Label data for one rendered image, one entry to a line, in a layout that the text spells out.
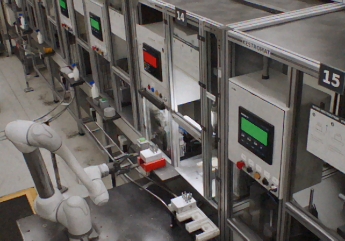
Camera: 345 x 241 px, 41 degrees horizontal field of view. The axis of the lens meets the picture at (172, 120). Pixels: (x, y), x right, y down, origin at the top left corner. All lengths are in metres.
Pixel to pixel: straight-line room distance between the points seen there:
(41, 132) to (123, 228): 0.91
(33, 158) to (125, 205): 0.81
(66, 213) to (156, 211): 0.63
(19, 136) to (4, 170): 2.65
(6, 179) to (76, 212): 2.30
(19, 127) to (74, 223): 0.70
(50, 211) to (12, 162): 2.44
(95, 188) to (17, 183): 2.21
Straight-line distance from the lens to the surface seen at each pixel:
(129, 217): 3.15
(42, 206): 3.00
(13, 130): 2.69
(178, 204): 2.81
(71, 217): 2.91
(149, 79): 3.13
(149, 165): 3.14
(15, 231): 4.36
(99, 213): 3.23
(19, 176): 5.12
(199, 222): 2.75
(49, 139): 2.58
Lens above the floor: 2.65
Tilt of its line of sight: 27 degrees down
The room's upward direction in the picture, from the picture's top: 3 degrees counter-clockwise
